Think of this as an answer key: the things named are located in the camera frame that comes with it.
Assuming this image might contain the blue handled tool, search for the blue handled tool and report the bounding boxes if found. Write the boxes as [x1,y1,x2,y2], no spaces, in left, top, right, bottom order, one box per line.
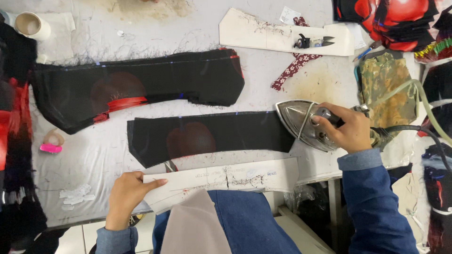
[352,40,383,63]

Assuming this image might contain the single black fabric piece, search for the single black fabric piece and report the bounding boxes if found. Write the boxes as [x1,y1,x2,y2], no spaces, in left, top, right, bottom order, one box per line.
[127,111,296,169]

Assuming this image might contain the black iron power cable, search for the black iron power cable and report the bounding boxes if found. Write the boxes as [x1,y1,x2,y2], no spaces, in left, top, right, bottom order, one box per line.
[373,125,452,172]

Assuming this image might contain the red floral fabric strip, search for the red floral fabric strip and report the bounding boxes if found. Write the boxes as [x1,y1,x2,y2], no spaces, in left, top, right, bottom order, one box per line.
[271,16,323,91]

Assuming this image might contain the heap of dark printed fabric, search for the heap of dark printed fabric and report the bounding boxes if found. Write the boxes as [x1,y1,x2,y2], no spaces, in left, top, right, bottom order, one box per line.
[411,58,452,254]

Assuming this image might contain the person's left hand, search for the person's left hand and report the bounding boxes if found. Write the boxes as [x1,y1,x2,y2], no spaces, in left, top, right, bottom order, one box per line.
[105,171,169,231]

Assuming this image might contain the steel steam iron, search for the steel steam iron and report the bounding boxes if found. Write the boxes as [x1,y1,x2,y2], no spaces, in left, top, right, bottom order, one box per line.
[275,100,345,152]

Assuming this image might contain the camouflage cloth iron rest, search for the camouflage cloth iron rest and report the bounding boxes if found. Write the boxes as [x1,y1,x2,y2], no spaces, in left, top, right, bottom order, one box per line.
[354,52,418,151]

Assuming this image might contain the person's blue denim shirt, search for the person's blue denim shirt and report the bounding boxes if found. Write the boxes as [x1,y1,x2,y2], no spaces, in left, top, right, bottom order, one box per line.
[152,190,302,254]

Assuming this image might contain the stack of black fabric pieces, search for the stack of black fabric pieces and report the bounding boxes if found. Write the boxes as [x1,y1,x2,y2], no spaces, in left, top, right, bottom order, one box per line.
[30,48,246,135]

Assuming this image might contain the pink tailor's chalk holder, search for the pink tailor's chalk holder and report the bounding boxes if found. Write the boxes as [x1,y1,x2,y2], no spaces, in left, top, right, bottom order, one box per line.
[40,128,65,154]

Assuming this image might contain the pile of white paper tags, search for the pile of white paper tags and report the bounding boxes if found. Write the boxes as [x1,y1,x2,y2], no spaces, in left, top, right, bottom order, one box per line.
[59,183,96,211]

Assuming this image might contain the small white paper slip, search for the small white paper slip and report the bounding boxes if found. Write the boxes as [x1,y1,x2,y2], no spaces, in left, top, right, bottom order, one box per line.
[279,6,302,25]

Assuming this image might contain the white card pattern template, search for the white card pattern template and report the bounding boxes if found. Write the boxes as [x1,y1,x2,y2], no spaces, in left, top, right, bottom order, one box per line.
[143,157,300,215]
[218,7,355,57]

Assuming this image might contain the pale green steam hose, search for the pale green steam hose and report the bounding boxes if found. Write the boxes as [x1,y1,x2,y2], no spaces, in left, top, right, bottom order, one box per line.
[367,79,452,147]

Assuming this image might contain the white tape roll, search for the white tape roll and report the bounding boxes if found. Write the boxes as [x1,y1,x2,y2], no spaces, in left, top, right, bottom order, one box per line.
[14,12,52,41]

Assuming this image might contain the black thread snips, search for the black thread snips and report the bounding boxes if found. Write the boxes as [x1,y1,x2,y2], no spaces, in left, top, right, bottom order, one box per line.
[293,33,335,49]

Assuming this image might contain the person's right hand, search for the person's right hand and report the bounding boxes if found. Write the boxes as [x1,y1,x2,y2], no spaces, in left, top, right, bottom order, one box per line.
[311,102,373,154]

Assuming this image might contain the person's beige headscarf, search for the person's beige headscarf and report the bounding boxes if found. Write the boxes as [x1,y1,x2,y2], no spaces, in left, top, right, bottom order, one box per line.
[160,188,232,254]

